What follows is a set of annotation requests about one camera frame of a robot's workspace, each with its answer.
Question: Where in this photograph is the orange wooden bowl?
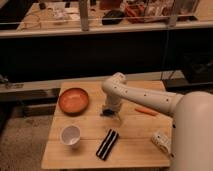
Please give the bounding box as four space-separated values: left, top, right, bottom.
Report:
58 88 89 115

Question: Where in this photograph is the white cup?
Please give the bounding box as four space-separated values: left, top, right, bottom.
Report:
60 125 81 149

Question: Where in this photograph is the black white striped eraser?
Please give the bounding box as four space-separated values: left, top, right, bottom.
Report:
96 129 119 161

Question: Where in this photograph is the black bag on shelf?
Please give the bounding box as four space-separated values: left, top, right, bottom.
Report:
102 10 124 25

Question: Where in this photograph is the grey metal post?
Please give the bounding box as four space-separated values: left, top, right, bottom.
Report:
79 0 89 31

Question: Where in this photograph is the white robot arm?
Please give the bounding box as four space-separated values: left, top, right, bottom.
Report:
101 72 213 171

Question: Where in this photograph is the red object on shelf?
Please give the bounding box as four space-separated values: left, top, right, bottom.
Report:
125 5 145 23

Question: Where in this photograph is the orange carrot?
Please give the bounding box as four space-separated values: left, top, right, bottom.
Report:
135 107 159 116

